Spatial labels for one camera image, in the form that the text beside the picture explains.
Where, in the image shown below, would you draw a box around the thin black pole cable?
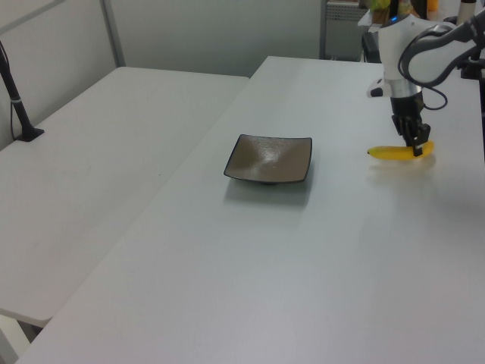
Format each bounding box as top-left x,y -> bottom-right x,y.
8,99 -> 18,140

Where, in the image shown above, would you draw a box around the yellow banana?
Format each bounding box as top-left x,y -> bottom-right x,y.
366,140 -> 435,162

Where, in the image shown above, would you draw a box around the black clamp bracket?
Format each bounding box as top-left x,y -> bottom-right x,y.
459,55 -> 485,80

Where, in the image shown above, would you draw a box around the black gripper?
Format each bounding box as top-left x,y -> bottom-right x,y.
390,94 -> 432,158

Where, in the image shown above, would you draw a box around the grey perforated metal cabinet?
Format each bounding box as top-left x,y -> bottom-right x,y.
319,0 -> 371,61

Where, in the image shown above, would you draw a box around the colourful packaged items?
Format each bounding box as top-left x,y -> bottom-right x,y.
368,0 -> 393,23

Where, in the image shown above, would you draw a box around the black chair back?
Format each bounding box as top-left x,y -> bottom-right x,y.
361,31 -> 383,64

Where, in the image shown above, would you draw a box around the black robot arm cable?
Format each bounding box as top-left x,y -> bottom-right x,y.
420,85 -> 449,111

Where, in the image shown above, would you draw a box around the black pole with base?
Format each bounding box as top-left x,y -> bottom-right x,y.
0,39 -> 45,143

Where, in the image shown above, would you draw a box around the square brown ceramic plate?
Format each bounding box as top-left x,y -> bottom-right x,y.
223,133 -> 314,186

